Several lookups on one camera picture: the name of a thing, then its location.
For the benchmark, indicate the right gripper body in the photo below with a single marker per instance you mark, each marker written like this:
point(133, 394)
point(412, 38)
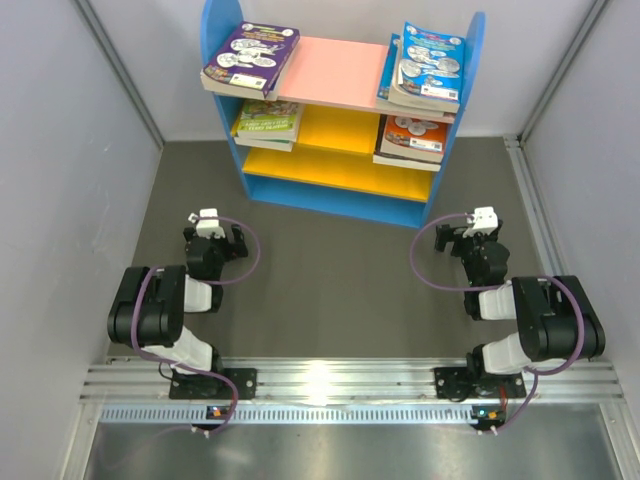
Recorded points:
point(470, 249)

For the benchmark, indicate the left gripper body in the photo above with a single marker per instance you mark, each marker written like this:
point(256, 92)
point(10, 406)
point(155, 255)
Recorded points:
point(223, 251)

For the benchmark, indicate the Tale of Two Cities book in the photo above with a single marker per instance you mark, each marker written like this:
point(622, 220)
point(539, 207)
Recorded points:
point(406, 162)

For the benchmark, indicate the orange bottom stack book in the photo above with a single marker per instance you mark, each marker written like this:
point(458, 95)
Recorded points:
point(411, 138)

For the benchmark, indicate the lime green spine treehouse book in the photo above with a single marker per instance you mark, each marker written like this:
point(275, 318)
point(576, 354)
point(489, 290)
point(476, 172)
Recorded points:
point(269, 144)

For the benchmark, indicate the dark blue spine treehouse book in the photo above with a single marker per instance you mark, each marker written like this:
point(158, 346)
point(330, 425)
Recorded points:
point(273, 93)

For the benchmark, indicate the light blue cover treehouse book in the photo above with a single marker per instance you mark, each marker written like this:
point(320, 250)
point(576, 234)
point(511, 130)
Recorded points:
point(382, 101)

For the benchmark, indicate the purple cover treehouse book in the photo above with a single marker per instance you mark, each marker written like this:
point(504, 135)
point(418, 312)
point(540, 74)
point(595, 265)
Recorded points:
point(249, 61)

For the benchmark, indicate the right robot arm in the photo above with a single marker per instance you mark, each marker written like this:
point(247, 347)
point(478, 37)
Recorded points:
point(550, 317)

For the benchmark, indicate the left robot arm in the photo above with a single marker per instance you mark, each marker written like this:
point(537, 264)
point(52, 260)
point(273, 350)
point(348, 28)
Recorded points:
point(149, 308)

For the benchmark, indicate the blue pink yellow bookshelf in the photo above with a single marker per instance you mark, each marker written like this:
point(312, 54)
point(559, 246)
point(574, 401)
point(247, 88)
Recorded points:
point(335, 172)

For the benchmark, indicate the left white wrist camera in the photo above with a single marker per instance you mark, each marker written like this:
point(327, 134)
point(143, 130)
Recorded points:
point(206, 223)

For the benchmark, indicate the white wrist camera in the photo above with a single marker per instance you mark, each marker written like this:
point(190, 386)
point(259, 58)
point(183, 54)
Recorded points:
point(483, 220)
point(206, 223)

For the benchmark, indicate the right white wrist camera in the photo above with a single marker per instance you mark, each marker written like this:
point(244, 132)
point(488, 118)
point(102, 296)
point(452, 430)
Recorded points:
point(483, 220)

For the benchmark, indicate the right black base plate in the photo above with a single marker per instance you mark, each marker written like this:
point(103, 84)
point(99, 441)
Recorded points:
point(458, 384)

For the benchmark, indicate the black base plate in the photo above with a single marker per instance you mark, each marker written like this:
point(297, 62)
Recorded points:
point(201, 387)
point(458, 384)

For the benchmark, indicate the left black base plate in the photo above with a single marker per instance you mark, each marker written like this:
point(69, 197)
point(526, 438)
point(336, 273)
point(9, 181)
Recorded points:
point(201, 387)

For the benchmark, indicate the aluminium mounting rail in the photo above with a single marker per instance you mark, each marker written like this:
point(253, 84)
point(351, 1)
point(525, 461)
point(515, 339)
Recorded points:
point(296, 391)

